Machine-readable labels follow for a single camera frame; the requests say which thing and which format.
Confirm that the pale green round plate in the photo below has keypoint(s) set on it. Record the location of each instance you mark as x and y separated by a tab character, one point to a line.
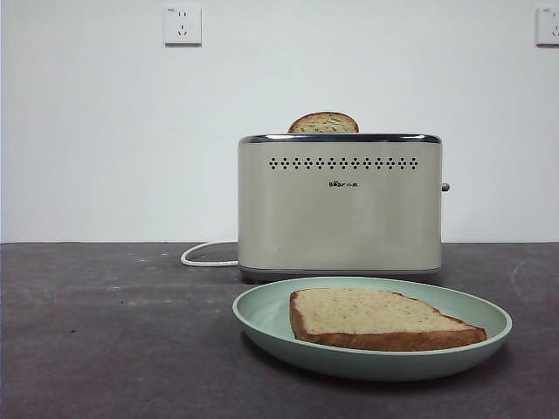
266	314

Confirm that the white wall power socket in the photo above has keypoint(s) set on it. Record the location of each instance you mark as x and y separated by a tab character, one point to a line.
182	26
548	26

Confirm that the large brown-crusted bread slice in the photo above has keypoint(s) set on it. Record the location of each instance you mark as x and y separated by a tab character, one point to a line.
371	314

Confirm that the small brown-crusted bread slice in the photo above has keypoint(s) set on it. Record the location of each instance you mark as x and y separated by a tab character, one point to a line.
323	124

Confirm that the cream toaster with chrome top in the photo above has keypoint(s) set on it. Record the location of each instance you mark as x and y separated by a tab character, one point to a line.
332	227

